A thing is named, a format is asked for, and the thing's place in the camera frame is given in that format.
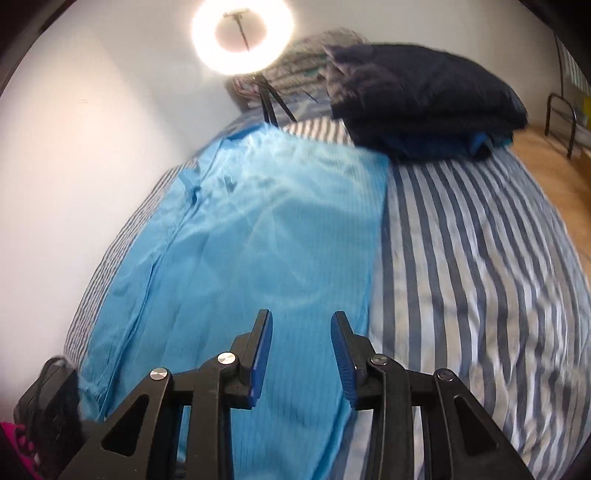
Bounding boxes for light blue jacket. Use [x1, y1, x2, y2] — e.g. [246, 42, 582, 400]
[81, 127, 393, 480]

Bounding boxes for white ring light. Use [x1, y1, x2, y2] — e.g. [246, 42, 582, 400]
[191, 0, 295, 75]

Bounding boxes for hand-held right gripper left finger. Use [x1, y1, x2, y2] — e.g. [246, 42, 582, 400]
[58, 308, 274, 480]

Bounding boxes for folded floral quilt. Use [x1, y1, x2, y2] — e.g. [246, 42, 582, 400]
[233, 28, 370, 109]

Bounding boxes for striped hanging towel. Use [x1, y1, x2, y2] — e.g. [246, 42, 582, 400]
[561, 41, 591, 93]

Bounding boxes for black metal clothes rack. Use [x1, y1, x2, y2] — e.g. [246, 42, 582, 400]
[545, 37, 591, 160]

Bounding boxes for folded dark navy jacket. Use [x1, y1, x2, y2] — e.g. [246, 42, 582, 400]
[323, 42, 529, 160]

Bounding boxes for grey striped bedsheet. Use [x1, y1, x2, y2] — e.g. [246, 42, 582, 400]
[62, 115, 591, 480]

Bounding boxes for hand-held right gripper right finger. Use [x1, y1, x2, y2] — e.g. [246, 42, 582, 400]
[330, 311, 536, 480]

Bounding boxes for folded blue garment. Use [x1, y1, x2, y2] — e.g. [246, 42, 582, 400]
[392, 131, 513, 160]

